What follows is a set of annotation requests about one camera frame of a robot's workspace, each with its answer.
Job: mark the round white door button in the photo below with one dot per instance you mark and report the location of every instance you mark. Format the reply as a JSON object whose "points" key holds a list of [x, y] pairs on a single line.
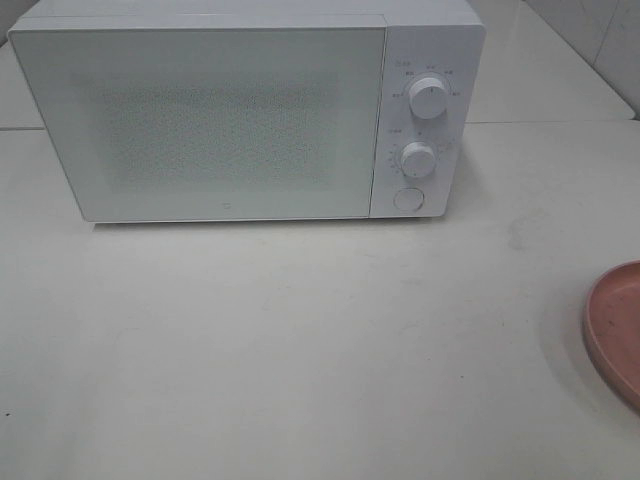
{"points": [[409, 199]]}

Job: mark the white microwave door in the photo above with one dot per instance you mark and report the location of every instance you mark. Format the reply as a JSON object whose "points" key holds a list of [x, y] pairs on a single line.
{"points": [[194, 125]]}

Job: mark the pink round plate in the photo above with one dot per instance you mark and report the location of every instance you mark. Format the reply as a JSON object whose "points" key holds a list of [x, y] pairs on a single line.
{"points": [[610, 328]]}

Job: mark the lower white microwave knob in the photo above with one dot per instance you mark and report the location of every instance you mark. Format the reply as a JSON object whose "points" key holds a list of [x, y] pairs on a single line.
{"points": [[417, 160]]}

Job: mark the white microwave knob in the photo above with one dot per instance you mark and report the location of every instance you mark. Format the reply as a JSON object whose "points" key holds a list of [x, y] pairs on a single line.
{"points": [[417, 160], [428, 96]]}

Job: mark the white microwave oven body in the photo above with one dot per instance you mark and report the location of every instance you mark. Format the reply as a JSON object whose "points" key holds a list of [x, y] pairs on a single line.
{"points": [[443, 37]]}

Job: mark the upper white microwave knob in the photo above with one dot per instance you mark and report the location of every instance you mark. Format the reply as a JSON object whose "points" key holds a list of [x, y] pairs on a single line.
{"points": [[428, 96]]}

